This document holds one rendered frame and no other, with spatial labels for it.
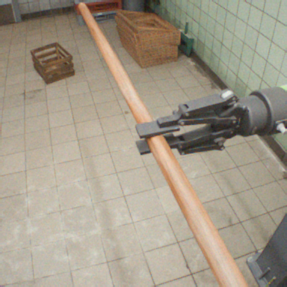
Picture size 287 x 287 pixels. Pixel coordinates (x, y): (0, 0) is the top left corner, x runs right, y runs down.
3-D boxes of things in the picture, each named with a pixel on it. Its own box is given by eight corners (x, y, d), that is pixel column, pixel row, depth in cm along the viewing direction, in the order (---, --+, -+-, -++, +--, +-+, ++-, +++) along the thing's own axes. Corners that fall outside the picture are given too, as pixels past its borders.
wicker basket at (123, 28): (134, 60, 288) (133, 33, 269) (114, 38, 326) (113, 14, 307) (178, 51, 303) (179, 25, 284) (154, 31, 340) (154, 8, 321)
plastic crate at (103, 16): (122, 19, 400) (122, 9, 389) (79, 26, 385) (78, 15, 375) (115, 10, 427) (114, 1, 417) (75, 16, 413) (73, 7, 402)
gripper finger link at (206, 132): (224, 115, 57) (224, 120, 58) (170, 134, 56) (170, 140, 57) (235, 128, 54) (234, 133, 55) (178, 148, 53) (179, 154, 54)
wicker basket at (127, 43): (134, 70, 298) (134, 45, 279) (116, 48, 335) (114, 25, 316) (178, 61, 312) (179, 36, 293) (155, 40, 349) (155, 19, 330)
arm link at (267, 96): (259, 111, 65) (269, 75, 58) (291, 146, 57) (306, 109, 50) (236, 116, 64) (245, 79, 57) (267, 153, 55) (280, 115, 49)
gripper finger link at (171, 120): (187, 122, 51) (189, 109, 49) (159, 128, 50) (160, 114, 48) (184, 117, 52) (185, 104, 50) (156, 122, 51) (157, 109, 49)
